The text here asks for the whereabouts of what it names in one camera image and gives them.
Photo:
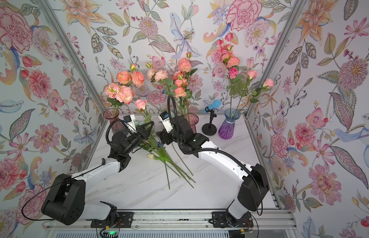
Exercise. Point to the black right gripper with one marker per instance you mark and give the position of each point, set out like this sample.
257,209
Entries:
165,137

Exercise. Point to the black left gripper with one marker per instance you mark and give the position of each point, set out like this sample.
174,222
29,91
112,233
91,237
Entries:
142,134

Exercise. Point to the small pink rosebud stem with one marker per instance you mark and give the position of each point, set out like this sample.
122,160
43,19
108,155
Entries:
142,107

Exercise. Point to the pale pink carnation pair stem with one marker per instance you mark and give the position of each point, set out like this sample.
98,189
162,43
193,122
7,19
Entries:
119,95

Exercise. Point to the coral pink rose spray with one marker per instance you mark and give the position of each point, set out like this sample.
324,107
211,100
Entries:
183,94

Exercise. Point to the pale pink peony stem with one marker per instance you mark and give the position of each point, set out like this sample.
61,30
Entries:
159,76

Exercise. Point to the magenta rose stem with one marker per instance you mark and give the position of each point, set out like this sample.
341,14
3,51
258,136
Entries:
235,85

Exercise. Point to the coral pink carnation stem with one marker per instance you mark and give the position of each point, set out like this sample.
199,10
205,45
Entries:
185,64

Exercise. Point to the light pink rose stem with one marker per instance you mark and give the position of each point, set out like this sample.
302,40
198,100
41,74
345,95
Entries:
252,94
244,87

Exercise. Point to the coral carnation spray stem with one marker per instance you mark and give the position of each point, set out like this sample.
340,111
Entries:
223,59

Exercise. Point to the coral rose spray stem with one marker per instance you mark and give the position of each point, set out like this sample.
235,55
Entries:
132,77

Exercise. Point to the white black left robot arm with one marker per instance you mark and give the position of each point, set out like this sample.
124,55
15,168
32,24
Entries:
65,201

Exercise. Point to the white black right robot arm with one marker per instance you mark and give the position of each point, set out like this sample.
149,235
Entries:
251,181

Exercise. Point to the pink ribbed glass vase centre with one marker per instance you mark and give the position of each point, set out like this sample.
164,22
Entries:
193,121

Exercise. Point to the pink ribbed glass vase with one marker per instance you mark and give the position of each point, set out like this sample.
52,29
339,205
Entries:
193,121
112,115

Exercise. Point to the bunch of artificial flowers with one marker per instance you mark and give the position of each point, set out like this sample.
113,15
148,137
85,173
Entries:
157,151

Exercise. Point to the pink ribbed glass vase left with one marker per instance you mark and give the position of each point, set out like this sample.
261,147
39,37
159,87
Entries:
112,115

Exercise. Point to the blue purple glass vase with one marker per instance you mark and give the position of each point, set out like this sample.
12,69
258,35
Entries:
226,131

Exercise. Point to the blue microphone on black stand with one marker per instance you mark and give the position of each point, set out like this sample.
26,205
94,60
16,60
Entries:
209,128

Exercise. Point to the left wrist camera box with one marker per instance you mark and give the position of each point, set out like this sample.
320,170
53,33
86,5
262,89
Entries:
130,122

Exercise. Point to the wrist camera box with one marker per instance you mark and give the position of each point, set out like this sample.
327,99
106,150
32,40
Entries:
165,119
130,122

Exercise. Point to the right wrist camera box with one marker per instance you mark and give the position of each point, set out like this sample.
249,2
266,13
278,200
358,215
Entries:
165,119

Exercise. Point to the left corner aluminium post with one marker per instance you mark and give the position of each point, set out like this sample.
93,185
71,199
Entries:
51,18

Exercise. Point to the corner aluminium post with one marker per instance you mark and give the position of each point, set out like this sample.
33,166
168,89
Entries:
51,18
267,35

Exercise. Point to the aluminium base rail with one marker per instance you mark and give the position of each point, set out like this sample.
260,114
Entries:
272,223

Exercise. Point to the right corner aluminium post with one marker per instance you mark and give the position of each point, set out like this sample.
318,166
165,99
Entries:
267,35

